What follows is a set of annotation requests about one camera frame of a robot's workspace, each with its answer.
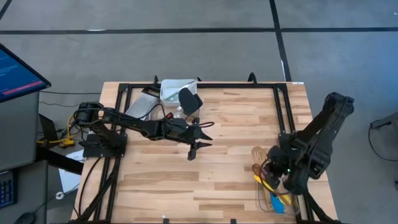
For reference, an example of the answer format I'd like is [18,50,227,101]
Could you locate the black computer mouse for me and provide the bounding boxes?
[14,212,35,224]

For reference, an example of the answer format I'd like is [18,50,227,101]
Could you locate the white paper sheet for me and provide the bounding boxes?
[58,150,85,194]

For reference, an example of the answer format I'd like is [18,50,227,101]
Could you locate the blue-screen monitor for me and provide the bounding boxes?
[0,43,52,103]

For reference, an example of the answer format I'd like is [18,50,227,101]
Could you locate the thin black floor cable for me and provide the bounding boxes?
[368,119,398,162]

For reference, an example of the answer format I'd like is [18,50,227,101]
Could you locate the silver serrated steel knife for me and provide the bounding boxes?
[164,92,181,103]

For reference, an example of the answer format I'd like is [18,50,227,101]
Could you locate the metal box grater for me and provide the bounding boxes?
[126,92,160,119]

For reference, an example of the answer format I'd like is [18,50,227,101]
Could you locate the white plastic bin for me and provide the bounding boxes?
[159,79,198,108]

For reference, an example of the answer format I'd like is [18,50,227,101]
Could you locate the black keyboard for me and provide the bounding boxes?
[0,169,18,209]

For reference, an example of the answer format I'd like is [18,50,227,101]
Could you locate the grey stand leg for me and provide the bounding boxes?
[369,111,398,131]

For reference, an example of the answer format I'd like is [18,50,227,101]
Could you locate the black rectangular-head turner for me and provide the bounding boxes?
[166,94,204,121]

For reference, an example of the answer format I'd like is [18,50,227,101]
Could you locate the pale green handled knife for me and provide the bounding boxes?
[167,80,198,102]

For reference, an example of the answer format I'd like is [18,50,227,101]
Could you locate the light wooden spatula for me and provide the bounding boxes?
[251,146,275,212]

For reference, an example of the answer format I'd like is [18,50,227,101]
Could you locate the clear plastic container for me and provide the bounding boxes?
[255,151,302,216]
[154,98,201,131]

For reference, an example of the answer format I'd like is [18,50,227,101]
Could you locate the black round-head turner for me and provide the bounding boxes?
[166,87,201,121]

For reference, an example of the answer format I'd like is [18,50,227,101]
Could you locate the grey desk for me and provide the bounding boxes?
[0,91,50,224]

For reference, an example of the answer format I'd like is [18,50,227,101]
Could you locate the small blue silicone spoon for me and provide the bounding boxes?
[269,192,286,215]

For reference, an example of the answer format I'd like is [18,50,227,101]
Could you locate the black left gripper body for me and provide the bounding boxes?
[186,117,204,161]

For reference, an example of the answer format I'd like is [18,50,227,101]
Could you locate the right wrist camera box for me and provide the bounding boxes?
[281,167,301,195]

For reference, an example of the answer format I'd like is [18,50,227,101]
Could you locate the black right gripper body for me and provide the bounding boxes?
[262,145,290,188]

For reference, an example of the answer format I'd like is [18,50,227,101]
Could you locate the yellow silicone spoon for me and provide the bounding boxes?
[252,174,294,207]

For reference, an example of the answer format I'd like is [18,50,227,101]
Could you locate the black metal table frame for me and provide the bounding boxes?
[71,73,340,224]

